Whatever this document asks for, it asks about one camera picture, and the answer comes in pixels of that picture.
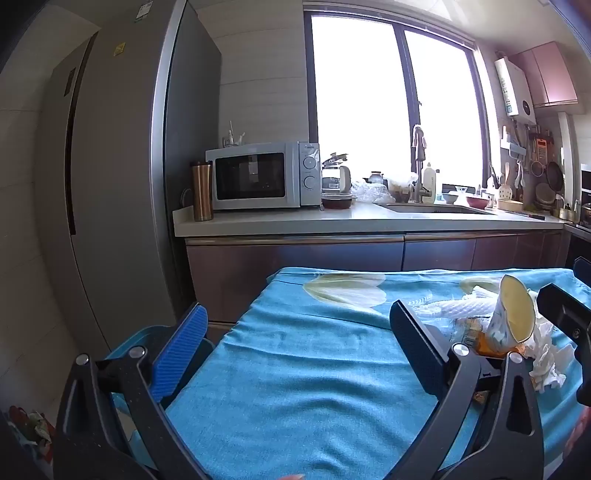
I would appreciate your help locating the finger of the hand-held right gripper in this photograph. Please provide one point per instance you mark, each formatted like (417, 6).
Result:
(565, 314)
(582, 270)

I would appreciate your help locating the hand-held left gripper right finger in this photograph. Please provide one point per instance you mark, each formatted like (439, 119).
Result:
(415, 350)

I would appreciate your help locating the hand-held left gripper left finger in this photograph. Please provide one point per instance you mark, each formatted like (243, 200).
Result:
(184, 350)

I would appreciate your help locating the printed paper cup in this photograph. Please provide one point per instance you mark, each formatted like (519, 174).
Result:
(515, 304)

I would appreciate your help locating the clear green-edged snack wrapper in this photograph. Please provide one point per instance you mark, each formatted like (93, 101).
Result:
(468, 332)

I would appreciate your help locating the blue plastic bin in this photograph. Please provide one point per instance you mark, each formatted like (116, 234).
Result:
(121, 344)

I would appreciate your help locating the crumpled white tissue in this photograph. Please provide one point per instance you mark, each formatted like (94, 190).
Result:
(547, 355)

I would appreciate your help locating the small metal pot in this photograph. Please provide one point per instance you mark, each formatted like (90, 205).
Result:
(568, 214)

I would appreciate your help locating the hanging dark frying pan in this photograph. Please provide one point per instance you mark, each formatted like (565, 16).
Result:
(555, 176)

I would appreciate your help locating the blue floral tablecloth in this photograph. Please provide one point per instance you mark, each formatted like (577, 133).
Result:
(300, 378)

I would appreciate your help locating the steel kitchen sink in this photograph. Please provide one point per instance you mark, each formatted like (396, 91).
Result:
(438, 209)

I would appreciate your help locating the kitchen counter with cabinets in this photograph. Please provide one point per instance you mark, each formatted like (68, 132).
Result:
(295, 258)

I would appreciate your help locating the white blue bowl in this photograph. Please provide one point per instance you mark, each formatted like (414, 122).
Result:
(450, 196)

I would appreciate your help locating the bronze thermos mug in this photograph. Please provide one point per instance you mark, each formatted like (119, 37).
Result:
(202, 194)

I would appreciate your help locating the brown food container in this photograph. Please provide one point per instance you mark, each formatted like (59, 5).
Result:
(400, 189)

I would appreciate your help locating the white dish soap bottle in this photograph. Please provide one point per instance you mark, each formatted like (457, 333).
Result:
(429, 187)

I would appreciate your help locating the clear plastic bag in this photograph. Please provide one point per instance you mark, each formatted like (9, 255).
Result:
(369, 193)

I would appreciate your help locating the dark red lidded bowl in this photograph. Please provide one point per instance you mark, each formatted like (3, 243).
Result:
(337, 201)

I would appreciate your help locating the red printed bag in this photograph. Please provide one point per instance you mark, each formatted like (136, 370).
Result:
(30, 427)

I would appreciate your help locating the metal kitchen faucet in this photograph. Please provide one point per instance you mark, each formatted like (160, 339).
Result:
(419, 175)

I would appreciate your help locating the grey refrigerator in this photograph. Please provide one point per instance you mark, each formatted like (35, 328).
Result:
(120, 184)

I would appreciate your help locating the dark-lidded jar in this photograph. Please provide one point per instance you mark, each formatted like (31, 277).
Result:
(376, 177)

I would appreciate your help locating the white microwave oven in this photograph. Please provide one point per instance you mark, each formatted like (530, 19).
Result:
(258, 175)

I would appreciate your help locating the glass electric kettle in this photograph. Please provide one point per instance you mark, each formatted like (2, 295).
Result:
(336, 177)

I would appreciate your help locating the white water heater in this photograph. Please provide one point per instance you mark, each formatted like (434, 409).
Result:
(515, 90)

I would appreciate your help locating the small white rack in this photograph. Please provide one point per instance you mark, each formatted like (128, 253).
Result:
(233, 138)

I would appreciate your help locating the kitchen window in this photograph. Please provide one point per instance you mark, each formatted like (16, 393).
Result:
(355, 92)

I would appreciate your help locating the grey wall utensil rack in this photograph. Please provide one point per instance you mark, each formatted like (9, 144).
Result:
(513, 146)

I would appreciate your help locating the pink wall cabinet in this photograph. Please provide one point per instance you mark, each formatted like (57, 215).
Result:
(549, 74)

